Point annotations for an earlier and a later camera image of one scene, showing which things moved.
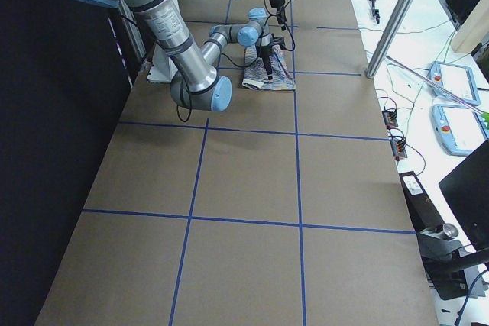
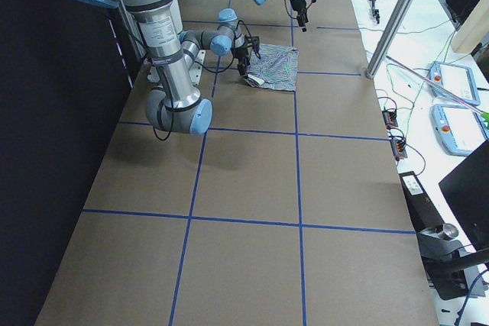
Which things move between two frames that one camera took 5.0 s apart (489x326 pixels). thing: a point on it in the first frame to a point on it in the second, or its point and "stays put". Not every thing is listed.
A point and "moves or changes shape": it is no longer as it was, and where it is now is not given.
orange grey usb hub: x=390 y=117 stays put
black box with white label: x=422 y=210 stays put
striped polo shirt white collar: x=255 y=75 moves or changes shape
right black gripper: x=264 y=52 to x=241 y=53
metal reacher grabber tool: x=484 y=114 stays put
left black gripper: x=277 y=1 to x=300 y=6
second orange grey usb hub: x=399 y=146 stays put
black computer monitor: x=466 y=189 stays put
